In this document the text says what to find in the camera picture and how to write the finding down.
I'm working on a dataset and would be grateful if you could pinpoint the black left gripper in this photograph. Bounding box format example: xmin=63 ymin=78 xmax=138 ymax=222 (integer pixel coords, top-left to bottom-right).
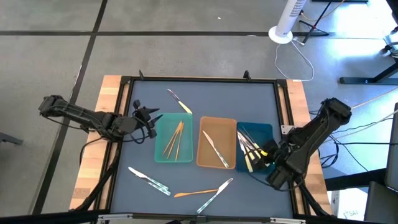
xmin=133 ymin=99 xmax=163 ymax=139

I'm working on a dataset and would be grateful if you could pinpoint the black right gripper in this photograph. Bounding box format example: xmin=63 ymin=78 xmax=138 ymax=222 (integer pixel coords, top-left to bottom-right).
xmin=252 ymin=139 xmax=287 ymax=174

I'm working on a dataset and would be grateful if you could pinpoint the teal-patterned handle silver knife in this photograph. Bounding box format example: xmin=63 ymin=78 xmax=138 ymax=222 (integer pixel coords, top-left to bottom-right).
xmin=196 ymin=177 xmax=234 ymax=215
xmin=148 ymin=179 xmax=172 ymax=197
xmin=127 ymin=166 xmax=169 ymax=190
xmin=201 ymin=129 xmax=230 ymax=169

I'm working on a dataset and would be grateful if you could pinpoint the teal plastic bin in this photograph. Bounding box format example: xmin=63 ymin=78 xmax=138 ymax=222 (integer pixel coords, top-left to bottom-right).
xmin=154 ymin=112 xmax=195 ymax=164

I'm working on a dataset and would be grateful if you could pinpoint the dark blue plastic bin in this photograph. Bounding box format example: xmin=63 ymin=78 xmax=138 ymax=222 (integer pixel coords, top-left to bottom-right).
xmin=234 ymin=121 xmax=275 ymax=175

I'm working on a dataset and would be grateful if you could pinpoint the blue-grey table mat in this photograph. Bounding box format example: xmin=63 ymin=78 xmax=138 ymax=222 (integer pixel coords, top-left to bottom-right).
xmin=110 ymin=79 xmax=295 ymax=219

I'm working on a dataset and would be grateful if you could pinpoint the orange plastic bin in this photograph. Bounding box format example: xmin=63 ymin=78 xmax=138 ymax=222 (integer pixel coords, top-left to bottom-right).
xmin=195 ymin=116 xmax=238 ymax=170

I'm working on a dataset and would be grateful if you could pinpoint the black floor beam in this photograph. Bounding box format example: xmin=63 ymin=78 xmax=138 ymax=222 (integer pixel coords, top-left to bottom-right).
xmin=325 ymin=167 xmax=388 ymax=192

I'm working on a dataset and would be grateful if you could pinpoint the white cardboard box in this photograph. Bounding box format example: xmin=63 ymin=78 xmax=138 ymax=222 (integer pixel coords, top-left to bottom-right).
xmin=329 ymin=189 xmax=368 ymax=222

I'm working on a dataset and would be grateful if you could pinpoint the black desk leg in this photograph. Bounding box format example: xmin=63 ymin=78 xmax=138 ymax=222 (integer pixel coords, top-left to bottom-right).
xmin=338 ymin=60 xmax=398 ymax=85

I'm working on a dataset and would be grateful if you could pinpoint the dark grey chair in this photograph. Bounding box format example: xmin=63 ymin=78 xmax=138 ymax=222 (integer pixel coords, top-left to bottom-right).
xmin=363 ymin=102 xmax=398 ymax=224

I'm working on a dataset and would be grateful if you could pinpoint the white tower fan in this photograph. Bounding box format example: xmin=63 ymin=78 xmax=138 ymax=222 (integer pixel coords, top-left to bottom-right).
xmin=268 ymin=0 xmax=308 ymax=45

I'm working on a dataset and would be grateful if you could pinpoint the dark grey chair foot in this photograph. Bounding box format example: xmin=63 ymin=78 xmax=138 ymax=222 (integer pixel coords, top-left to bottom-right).
xmin=0 ymin=131 xmax=24 ymax=146

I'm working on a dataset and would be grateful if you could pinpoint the black tripod stand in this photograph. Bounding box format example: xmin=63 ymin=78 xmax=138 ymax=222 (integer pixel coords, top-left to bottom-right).
xmin=298 ymin=0 xmax=333 ymax=44

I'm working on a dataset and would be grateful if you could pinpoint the office chair base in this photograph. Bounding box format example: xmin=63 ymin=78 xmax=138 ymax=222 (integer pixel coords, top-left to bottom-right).
xmin=384 ymin=34 xmax=398 ymax=62

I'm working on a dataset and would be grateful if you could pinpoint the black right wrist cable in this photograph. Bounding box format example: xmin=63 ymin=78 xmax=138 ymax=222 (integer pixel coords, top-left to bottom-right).
xmin=247 ymin=172 xmax=301 ymax=192

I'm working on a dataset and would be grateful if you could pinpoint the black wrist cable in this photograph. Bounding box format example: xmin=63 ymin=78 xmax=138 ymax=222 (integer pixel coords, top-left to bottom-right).
xmin=247 ymin=172 xmax=301 ymax=192
xmin=123 ymin=126 xmax=147 ymax=144

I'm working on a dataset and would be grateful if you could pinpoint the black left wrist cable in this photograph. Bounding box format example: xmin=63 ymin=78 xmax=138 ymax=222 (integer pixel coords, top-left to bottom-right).
xmin=123 ymin=126 xmax=147 ymax=144

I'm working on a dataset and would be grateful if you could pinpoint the black table frame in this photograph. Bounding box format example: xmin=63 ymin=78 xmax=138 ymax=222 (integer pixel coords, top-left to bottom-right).
xmin=68 ymin=70 xmax=333 ymax=224

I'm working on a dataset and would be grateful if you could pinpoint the silver metal bracket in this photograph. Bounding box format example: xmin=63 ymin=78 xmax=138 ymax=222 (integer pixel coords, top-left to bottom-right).
xmin=97 ymin=213 xmax=134 ymax=223
xmin=269 ymin=217 xmax=307 ymax=224

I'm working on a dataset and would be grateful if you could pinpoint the black base cable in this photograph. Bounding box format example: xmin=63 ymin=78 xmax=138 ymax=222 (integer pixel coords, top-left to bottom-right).
xmin=79 ymin=136 xmax=108 ymax=166

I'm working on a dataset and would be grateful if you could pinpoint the white fan cable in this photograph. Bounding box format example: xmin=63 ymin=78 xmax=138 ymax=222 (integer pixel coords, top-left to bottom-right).
xmin=274 ymin=37 xmax=315 ymax=83

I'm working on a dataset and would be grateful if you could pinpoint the black floor cable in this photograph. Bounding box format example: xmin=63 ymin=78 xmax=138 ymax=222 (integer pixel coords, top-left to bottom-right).
xmin=334 ymin=141 xmax=398 ymax=146

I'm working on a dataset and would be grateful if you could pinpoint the grey floor cable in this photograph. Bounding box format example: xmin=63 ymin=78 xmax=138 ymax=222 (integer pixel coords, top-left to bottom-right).
xmin=323 ymin=109 xmax=398 ymax=147

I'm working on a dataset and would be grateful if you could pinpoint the beige floor cable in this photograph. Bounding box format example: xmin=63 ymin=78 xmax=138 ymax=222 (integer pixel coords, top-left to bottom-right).
xmin=351 ymin=86 xmax=398 ymax=110

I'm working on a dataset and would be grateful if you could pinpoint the orange floor cable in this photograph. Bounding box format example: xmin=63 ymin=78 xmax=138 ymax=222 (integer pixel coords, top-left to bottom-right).
xmin=299 ymin=0 xmax=346 ymax=22

